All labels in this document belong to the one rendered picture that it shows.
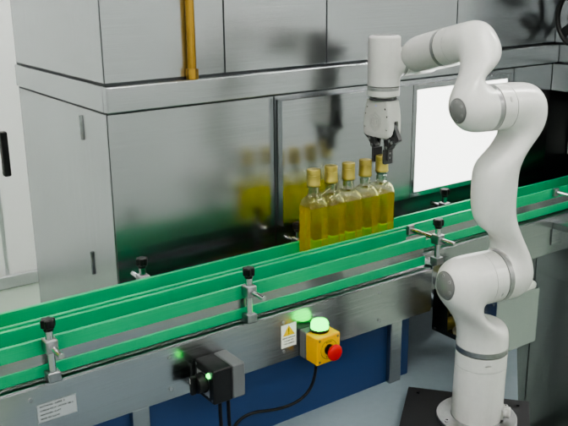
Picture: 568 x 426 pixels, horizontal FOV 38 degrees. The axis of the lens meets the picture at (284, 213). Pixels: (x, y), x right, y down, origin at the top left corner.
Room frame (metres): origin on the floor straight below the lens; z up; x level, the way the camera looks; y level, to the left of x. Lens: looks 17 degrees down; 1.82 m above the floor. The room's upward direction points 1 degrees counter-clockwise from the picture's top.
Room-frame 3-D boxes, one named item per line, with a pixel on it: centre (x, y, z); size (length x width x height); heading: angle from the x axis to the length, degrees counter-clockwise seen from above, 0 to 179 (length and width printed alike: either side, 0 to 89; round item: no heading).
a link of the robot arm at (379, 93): (2.14, -0.26, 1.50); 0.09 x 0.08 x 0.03; 36
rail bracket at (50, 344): (1.42, 0.44, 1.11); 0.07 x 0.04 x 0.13; 36
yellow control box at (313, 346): (1.77, -0.08, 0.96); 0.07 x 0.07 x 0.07; 36
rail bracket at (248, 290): (1.69, 0.07, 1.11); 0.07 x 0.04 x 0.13; 36
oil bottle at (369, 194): (2.11, -0.22, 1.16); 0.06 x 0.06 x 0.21; 35
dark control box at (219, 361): (1.61, 0.14, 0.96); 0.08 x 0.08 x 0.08; 36
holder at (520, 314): (2.09, -0.53, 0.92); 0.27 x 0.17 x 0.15; 36
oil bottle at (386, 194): (2.14, -0.26, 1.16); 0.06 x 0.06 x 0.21; 36
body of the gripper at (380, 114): (2.14, -0.26, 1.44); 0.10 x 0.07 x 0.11; 36
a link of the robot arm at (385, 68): (2.14, -0.27, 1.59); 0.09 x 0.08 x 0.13; 117
